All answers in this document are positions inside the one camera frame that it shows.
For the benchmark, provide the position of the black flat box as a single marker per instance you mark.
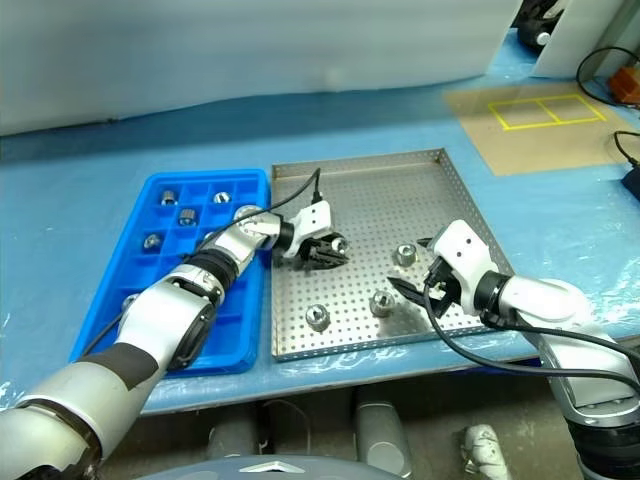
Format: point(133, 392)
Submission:
point(634, 181)

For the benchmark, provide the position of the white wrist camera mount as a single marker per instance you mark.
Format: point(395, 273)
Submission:
point(465, 250)
point(315, 217)

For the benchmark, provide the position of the brown cardboard mat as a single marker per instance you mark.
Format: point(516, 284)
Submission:
point(525, 145)

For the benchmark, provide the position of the blue plastic table cover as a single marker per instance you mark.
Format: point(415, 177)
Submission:
point(75, 200)

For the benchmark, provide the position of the white robot foot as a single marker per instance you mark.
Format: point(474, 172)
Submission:
point(480, 445)

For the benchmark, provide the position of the silver metal roller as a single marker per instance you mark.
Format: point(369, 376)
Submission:
point(382, 303)
point(151, 242)
point(405, 254)
point(170, 196)
point(220, 197)
point(207, 235)
point(341, 243)
point(188, 216)

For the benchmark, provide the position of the grey robot torso plate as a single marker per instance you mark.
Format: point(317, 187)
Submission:
point(270, 470)

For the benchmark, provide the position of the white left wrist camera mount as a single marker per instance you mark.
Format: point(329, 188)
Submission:
point(315, 217)

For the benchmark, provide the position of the metal nut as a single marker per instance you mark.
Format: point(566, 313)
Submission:
point(316, 316)

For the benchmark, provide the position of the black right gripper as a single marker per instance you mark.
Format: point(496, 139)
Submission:
point(442, 290)

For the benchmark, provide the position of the white upright panel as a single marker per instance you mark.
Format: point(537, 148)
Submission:
point(570, 45)

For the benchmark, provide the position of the grey rounded robot leg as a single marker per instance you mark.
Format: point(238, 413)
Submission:
point(235, 440)
point(382, 435)

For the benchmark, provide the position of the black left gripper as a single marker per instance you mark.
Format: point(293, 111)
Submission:
point(311, 256)

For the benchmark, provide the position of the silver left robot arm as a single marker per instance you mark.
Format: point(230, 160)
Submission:
point(150, 310)

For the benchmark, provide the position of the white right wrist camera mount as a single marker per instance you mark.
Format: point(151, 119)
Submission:
point(465, 250)

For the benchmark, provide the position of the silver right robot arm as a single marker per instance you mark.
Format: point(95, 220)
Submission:
point(545, 295)

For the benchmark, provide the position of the blue compartment tray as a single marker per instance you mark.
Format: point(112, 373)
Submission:
point(245, 320)

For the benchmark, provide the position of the yellow tape rectangle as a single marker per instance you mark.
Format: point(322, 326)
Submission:
point(556, 121)

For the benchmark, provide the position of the perforated steel tray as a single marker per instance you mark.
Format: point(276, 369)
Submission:
point(360, 285)

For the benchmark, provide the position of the orange block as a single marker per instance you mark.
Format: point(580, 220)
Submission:
point(626, 84)

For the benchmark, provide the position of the black rounded device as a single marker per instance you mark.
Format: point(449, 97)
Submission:
point(530, 30)

